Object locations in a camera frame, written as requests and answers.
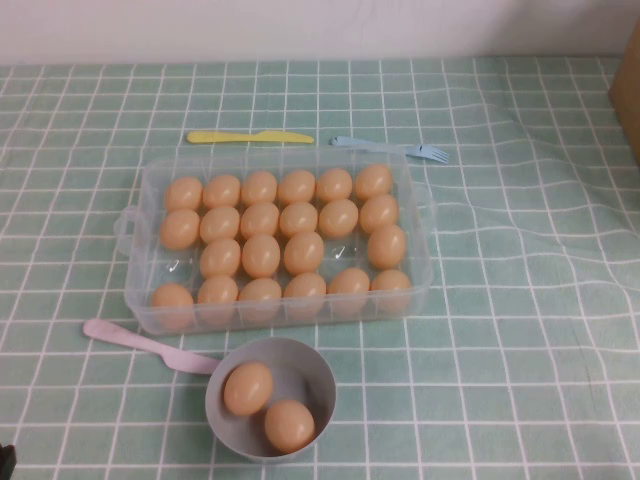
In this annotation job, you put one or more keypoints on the blue plastic fork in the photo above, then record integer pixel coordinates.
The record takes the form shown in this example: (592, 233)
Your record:
(422, 152)

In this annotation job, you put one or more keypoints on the transparent plastic egg box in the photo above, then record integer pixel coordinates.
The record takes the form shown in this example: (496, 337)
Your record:
(345, 252)

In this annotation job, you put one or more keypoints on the brown cardboard box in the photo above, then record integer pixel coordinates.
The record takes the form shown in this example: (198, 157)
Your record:
(627, 100)

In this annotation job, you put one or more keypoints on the pink plastic knife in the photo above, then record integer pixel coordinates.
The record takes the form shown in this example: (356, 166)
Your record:
(105, 331)

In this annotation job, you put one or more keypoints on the green checked tablecloth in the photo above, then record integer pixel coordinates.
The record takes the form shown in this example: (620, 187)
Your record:
(500, 300)

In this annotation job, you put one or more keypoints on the grey-blue round bowl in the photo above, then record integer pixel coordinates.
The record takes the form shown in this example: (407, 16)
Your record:
(305, 365)

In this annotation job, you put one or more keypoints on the yellow plastic knife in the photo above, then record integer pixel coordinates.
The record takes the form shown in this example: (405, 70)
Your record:
(225, 137)

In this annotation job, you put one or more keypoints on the beige plastic egg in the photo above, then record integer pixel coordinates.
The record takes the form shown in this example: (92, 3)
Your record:
(221, 191)
(220, 257)
(374, 181)
(338, 218)
(304, 252)
(391, 291)
(334, 184)
(379, 213)
(248, 389)
(261, 255)
(298, 219)
(217, 295)
(183, 193)
(259, 299)
(349, 290)
(304, 295)
(180, 229)
(220, 223)
(172, 305)
(259, 220)
(259, 187)
(387, 246)
(289, 426)
(296, 186)

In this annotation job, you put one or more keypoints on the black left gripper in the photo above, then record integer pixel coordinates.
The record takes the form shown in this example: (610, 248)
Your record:
(6, 465)

